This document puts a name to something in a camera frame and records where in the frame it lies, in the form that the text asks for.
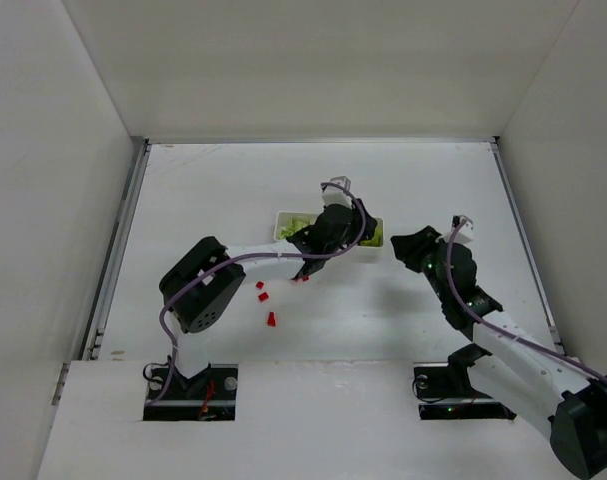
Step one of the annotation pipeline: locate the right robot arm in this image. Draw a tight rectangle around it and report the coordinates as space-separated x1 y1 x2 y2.
391 217 607 479

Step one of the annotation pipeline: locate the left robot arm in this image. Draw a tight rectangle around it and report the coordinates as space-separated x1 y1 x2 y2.
159 198 377 396

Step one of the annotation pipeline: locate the white divided container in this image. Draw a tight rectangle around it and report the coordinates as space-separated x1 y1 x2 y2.
274 211 384 263

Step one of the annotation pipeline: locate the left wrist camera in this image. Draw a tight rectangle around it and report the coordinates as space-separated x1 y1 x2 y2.
321 176 352 208

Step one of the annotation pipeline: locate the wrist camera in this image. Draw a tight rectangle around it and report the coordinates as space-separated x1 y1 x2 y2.
450 215 474 245
321 176 352 208

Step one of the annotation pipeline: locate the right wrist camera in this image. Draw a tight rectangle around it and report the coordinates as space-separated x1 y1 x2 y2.
450 215 474 245

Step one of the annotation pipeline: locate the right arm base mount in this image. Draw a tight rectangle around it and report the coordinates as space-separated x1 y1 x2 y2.
412 344 517 421

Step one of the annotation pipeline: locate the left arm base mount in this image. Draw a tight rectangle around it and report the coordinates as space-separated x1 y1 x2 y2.
142 362 239 422

